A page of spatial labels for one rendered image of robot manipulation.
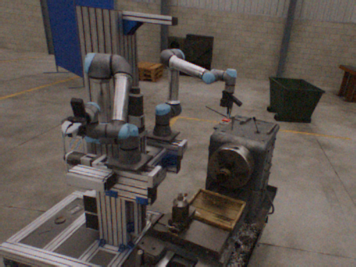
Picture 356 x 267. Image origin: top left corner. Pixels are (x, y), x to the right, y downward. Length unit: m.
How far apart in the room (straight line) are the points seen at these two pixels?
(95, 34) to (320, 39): 10.78
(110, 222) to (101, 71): 1.28
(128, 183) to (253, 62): 10.41
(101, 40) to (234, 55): 10.19
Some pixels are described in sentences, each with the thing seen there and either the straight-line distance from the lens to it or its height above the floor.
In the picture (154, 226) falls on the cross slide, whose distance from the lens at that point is 1.66.
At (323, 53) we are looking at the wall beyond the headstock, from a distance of 12.22.
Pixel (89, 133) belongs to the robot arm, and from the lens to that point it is 1.52.
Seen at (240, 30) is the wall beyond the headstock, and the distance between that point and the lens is 11.83.
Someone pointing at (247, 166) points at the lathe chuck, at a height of 1.14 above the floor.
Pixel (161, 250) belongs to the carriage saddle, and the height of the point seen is 0.91.
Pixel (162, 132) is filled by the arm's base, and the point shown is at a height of 1.20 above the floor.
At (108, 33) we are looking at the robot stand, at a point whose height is 1.90.
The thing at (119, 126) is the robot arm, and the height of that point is 1.50.
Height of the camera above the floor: 2.03
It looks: 24 degrees down
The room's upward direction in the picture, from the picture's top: 6 degrees clockwise
